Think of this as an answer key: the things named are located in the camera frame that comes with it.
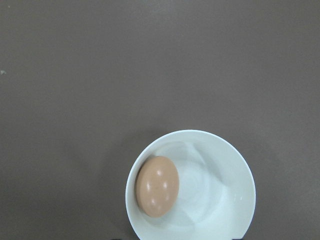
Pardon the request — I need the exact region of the white ceramic bowl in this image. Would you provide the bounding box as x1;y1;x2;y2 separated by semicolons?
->
125;129;256;240

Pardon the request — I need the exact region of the brown egg from bowl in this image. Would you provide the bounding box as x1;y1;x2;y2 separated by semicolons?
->
135;156;180;218

